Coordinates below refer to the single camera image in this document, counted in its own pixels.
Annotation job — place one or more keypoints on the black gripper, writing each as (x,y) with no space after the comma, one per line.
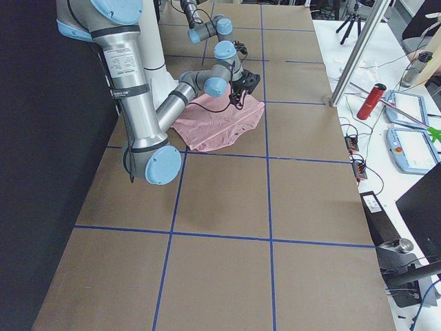
(238,89)

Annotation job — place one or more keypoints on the pink Snoopy t-shirt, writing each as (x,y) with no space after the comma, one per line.
(210,123)

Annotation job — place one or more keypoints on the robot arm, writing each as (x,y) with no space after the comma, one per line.
(219,26)
(149,99)

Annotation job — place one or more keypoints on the far orange terminal block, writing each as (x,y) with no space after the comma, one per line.
(351,141)

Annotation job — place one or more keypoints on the orange terminal block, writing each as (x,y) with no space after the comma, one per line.
(351,141)
(359,167)

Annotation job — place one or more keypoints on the near orange terminal block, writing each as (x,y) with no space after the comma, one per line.
(359,167)

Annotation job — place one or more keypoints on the red cylinder tube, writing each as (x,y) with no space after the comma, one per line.
(371,101)

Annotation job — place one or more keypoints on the small black tripod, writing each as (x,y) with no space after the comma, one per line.
(349,22)

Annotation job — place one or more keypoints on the far blue teach pendant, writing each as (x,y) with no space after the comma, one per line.
(412,104)

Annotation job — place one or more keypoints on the blue teach pendant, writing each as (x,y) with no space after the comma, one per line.
(412,104)
(412,150)

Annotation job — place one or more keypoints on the near blue teach pendant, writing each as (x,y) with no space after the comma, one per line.
(412,150)

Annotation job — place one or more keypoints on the clear water bottle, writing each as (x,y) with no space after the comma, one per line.
(416,67)

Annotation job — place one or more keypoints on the black box with label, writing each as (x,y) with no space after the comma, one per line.
(380,226)

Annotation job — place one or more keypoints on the reacher grabber stick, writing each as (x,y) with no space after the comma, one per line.
(434,133)

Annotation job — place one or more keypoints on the black monitor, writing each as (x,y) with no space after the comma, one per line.
(419,208)

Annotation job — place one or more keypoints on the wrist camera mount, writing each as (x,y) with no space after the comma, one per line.
(240,47)
(249,81)

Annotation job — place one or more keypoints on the aluminium frame post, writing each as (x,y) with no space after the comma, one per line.
(377,12)

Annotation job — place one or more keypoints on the black desk clamp mount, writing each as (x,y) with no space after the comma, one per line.
(406,278)

